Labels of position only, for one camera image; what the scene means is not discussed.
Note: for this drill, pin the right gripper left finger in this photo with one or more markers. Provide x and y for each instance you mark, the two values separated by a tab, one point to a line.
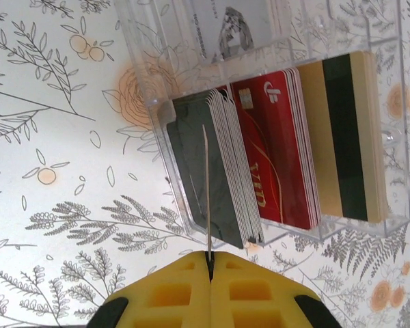
164	297

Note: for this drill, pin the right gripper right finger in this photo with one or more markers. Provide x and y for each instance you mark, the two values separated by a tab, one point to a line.
259	297

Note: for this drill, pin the clear acrylic card organizer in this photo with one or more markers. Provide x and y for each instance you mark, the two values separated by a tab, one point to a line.
150	51

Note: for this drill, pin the black card stack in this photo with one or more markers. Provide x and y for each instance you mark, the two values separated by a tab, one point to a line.
191	153

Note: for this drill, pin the red card stack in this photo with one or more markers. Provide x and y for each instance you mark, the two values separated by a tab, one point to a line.
273	143

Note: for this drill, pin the gold card stack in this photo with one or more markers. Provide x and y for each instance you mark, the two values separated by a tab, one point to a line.
338	136

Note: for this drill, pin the silver card stack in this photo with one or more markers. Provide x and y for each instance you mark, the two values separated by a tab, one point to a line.
239	24

